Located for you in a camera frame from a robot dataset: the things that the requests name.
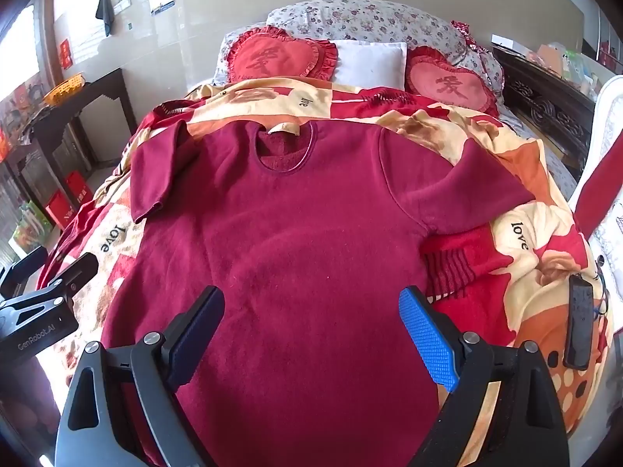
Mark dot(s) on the pile of assorted packets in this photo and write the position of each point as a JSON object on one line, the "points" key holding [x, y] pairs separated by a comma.
{"points": [[559, 61]]}

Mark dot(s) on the yellow plastic basket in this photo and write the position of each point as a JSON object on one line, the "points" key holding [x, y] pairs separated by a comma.
{"points": [[63, 88]]}

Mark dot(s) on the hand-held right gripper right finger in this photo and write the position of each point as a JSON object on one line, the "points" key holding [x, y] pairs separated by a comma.
{"points": [[428, 340]]}

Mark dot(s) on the dark carved wooden cabinet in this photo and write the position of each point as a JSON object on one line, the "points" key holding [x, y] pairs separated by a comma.
{"points": [[540, 107]]}

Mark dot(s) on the white pillow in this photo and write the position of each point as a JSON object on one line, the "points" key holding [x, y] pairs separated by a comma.
{"points": [[370, 63]]}

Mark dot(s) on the red heart pillow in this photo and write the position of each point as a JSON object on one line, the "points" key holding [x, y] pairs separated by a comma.
{"points": [[272, 56], [448, 85]]}

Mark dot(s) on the floral quilt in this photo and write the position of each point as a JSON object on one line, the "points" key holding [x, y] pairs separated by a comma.
{"points": [[370, 19]]}

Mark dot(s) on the black phone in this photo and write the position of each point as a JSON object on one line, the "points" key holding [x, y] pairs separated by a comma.
{"points": [[579, 321]]}

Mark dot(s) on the dark red sweater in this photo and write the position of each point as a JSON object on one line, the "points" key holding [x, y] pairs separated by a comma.
{"points": [[301, 233]]}

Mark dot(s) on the red cloth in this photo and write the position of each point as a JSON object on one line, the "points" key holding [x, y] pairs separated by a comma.
{"points": [[601, 185]]}

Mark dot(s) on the dark wooden table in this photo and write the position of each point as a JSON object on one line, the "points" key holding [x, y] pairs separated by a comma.
{"points": [[97, 95]]}

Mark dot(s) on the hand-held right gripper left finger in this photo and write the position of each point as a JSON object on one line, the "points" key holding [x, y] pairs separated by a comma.
{"points": [[194, 333]]}

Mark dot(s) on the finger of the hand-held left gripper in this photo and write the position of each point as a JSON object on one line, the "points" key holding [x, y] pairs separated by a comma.
{"points": [[73, 272], [24, 265]]}

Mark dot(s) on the red box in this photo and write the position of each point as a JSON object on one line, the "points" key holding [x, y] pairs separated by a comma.
{"points": [[79, 187], [59, 209]]}

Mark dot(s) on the dark hanging cloth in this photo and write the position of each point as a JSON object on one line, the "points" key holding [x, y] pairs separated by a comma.
{"points": [[104, 9]]}

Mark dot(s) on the red wall paper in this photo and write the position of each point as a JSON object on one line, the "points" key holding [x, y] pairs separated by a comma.
{"points": [[65, 53]]}

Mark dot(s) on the green packets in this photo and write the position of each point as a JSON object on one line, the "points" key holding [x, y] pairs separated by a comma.
{"points": [[31, 226]]}

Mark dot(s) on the printed fleece blanket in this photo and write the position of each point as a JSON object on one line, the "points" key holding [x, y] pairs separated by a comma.
{"points": [[535, 262]]}

